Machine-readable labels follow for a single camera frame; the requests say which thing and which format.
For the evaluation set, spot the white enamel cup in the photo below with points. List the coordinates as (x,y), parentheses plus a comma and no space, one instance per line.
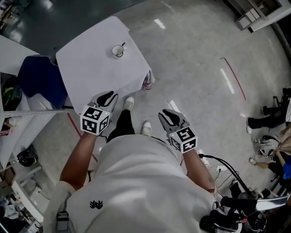
(117,51)

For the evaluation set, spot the person's left forearm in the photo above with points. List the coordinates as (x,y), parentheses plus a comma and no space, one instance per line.
(78,159)

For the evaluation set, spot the white power strip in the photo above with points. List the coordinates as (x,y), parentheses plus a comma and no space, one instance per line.
(219,168)

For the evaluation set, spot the metal ruler rail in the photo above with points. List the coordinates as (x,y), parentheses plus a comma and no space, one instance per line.
(31,112)

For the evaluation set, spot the blue chair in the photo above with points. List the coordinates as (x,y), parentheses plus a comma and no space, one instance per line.
(38,77)

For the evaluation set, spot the person's black trousers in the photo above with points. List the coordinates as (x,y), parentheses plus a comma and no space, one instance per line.
(123,125)

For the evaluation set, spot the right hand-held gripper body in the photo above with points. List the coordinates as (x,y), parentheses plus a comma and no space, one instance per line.
(183,140)

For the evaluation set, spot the pink striped cloth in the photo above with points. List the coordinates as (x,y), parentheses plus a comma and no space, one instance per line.
(147,83)

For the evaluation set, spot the person's left white shoe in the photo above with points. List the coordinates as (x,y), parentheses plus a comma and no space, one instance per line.
(129,103)

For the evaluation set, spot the person's right forearm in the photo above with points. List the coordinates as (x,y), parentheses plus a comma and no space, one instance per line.
(200,169)

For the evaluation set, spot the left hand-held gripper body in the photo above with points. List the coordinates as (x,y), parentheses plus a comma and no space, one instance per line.
(92,120)

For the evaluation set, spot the person's white shoe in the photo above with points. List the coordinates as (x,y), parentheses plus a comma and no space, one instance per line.
(129,103)
(146,128)

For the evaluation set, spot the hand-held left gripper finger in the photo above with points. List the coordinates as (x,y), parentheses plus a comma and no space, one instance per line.
(101,97)
(114,102)

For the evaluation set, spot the curved silver metal bar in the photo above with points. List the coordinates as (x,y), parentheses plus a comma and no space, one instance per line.
(268,202)

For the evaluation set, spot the black and green bag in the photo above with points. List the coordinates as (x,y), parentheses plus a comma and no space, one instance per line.
(9,93)

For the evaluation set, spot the white side table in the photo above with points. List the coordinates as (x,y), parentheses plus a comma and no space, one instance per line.
(13,54)

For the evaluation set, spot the table with white cloth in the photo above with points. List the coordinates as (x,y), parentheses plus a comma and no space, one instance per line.
(95,68)

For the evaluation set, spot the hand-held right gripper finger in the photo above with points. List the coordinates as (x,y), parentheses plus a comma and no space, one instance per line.
(163,121)
(174,116)

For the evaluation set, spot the person's right white shoe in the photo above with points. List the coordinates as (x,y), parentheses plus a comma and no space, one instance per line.
(146,128)

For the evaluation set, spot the white open shelf unit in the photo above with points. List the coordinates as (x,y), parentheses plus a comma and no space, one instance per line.
(257,13)

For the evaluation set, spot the person's white shirt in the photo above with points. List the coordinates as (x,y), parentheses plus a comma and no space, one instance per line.
(141,186)

